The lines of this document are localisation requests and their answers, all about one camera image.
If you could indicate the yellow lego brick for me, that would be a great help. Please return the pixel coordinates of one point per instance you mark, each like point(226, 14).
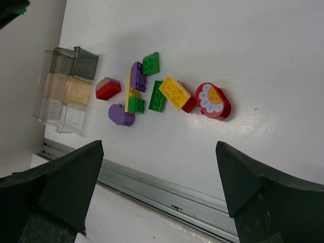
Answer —
point(174, 92)

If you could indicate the red lego brick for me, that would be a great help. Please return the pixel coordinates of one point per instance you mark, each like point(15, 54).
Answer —
point(191, 104)

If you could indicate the colourless clear container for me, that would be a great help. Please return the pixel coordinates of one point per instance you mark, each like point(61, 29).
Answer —
point(66, 118)

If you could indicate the long yellow lego plate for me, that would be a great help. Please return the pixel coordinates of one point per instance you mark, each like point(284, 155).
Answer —
point(130, 92)

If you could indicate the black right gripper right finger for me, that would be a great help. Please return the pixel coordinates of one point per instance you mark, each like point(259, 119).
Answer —
point(268, 205)

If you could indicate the green two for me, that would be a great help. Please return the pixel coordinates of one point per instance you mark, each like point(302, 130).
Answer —
point(157, 100)

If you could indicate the green sloped lego brick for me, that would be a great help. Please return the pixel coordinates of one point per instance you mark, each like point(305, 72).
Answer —
point(151, 64)

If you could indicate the purple rounded lego block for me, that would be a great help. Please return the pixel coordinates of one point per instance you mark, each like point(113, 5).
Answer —
point(119, 116)

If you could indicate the red brick with cupcake print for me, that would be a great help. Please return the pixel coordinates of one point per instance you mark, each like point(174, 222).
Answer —
point(107, 88)

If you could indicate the aluminium table rail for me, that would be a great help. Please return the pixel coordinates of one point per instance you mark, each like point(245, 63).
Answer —
point(194, 208)

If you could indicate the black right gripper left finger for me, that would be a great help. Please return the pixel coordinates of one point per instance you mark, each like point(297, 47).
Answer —
point(49, 203)

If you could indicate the small green lego brick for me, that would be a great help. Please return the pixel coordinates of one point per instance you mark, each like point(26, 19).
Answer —
point(136, 105)

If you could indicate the purple lego brick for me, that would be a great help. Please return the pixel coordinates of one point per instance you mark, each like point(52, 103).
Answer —
point(137, 78)

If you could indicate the red flower print block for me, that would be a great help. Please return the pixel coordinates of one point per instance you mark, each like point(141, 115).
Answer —
point(212, 101)

